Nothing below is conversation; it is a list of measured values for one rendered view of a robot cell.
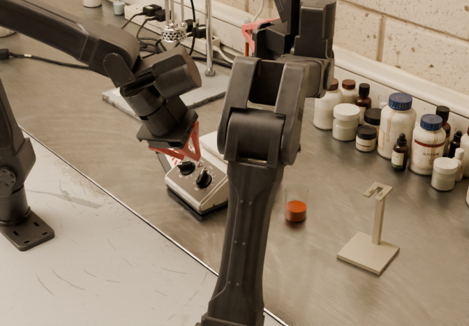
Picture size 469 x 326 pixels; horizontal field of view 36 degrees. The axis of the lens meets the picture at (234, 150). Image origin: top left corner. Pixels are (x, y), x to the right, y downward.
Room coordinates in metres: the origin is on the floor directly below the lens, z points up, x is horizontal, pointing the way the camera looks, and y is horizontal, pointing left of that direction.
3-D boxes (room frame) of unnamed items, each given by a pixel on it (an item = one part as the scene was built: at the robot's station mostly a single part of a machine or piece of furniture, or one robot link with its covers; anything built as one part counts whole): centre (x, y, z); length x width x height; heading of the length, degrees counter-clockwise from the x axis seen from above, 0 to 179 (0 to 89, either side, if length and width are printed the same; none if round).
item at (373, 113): (1.40, -0.31, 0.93); 0.05 x 0.05 x 0.06
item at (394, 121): (1.33, -0.34, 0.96); 0.07 x 0.07 x 0.13
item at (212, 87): (1.63, 0.15, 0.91); 0.30 x 0.20 x 0.01; 131
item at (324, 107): (1.45, -0.21, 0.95); 0.06 x 0.06 x 0.11
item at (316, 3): (1.06, -0.12, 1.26); 0.12 x 0.09 x 0.12; 162
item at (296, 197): (1.10, -0.11, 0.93); 0.04 x 0.04 x 0.06
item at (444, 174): (1.20, -0.41, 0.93); 0.05 x 0.05 x 0.05
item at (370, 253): (0.98, -0.23, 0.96); 0.08 x 0.08 x 0.13; 54
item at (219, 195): (1.21, 0.01, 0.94); 0.22 x 0.13 x 0.08; 126
